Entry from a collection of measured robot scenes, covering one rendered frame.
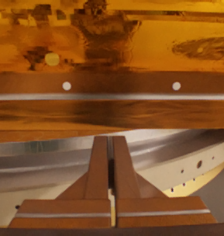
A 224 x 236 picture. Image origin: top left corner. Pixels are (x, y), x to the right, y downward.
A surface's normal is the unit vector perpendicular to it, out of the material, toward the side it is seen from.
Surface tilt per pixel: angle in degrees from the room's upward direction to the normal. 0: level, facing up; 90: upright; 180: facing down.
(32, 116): 90
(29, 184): 0
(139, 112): 90
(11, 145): 90
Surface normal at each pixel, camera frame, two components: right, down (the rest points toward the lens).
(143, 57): 0.01, 0.73
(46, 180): 0.00, -0.96
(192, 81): 0.03, 0.29
